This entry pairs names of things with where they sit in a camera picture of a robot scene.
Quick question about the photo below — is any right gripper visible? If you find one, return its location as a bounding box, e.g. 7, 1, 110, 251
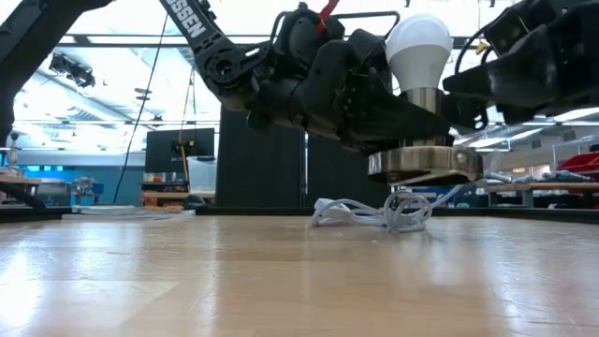
442, 2, 599, 132

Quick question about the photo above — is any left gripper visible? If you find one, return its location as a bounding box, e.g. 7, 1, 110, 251
246, 28, 453, 154

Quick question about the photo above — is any white lightbulb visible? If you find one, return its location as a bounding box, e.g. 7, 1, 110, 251
386, 13, 454, 93

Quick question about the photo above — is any metal lamp base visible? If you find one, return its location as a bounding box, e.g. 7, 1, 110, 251
367, 87, 484, 187

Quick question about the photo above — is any white lamp power cord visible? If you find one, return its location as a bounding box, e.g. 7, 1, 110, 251
308, 183, 469, 234

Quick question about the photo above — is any red tape strip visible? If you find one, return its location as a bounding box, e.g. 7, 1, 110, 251
316, 0, 341, 35

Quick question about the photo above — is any wooden workbench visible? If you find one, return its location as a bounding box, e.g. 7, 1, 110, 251
486, 181, 599, 208

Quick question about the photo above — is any red storage bin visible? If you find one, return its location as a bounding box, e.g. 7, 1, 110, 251
556, 152, 599, 177

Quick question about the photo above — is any clear plastic box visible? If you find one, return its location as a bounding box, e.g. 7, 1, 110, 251
186, 156, 219, 194

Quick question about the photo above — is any black monitor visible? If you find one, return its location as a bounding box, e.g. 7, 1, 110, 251
144, 127, 216, 174

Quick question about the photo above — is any wooden shelf with boxes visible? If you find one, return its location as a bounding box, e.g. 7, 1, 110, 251
141, 181, 191, 210

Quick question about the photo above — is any black ceiling device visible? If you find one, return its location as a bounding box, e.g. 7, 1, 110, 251
49, 52, 97, 90

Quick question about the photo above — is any grey stand with knob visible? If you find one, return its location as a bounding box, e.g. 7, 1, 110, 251
7, 133, 22, 177

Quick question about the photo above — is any wooden table black leg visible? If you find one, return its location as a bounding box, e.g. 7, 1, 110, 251
0, 175, 49, 211

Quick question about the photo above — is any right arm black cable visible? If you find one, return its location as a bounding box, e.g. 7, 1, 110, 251
456, 25, 492, 76

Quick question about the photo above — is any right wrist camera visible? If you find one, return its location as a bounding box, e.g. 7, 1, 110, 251
484, 0, 551, 55

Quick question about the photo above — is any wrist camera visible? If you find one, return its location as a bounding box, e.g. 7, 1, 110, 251
275, 3, 348, 71
484, 0, 551, 55

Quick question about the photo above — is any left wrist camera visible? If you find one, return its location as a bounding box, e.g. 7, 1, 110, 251
275, 3, 348, 71

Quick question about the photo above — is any black aluminium rig frame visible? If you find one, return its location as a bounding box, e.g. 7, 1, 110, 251
0, 204, 599, 225

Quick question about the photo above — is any thin black hanging cable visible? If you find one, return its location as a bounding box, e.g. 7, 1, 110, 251
113, 13, 170, 205

